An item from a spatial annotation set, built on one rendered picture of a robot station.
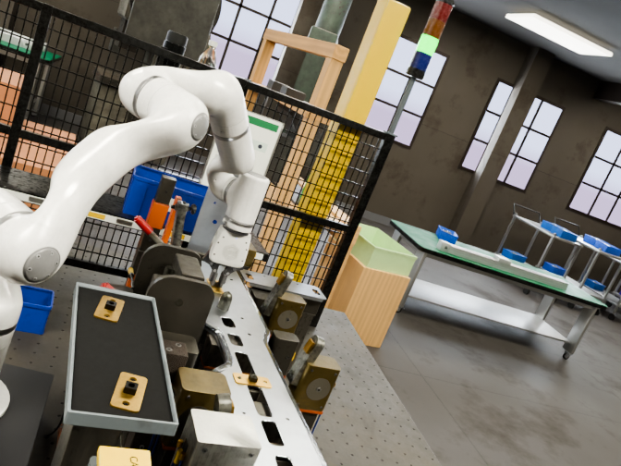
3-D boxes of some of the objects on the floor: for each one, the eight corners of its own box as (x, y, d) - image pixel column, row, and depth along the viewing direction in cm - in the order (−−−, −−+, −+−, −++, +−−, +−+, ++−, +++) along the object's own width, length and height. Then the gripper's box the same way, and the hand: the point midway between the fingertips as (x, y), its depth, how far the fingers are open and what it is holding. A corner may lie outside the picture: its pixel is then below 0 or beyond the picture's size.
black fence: (268, 472, 264) (408, 141, 228) (-316, 420, 183) (-241, -105, 147) (261, 451, 276) (393, 134, 240) (-290, 393, 195) (-215, -97, 160)
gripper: (260, 227, 172) (238, 285, 176) (207, 214, 165) (187, 273, 169) (266, 237, 165) (244, 296, 169) (212, 223, 158) (190, 284, 163)
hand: (217, 278), depth 169 cm, fingers closed, pressing on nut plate
